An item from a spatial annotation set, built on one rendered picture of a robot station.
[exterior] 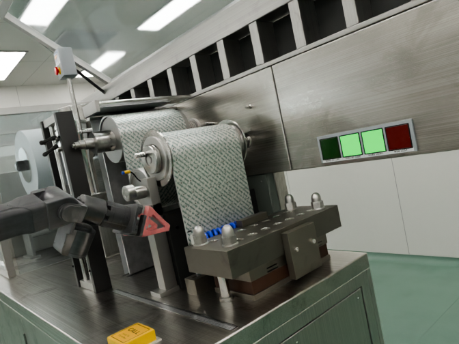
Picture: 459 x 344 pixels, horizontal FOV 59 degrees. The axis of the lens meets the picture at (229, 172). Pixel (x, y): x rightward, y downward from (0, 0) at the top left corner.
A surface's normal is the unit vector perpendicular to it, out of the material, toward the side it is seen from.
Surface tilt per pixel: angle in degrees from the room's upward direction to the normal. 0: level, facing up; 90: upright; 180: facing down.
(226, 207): 90
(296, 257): 90
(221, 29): 90
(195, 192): 90
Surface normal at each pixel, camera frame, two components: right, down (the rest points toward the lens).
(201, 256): -0.74, 0.18
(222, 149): 0.64, -0.09
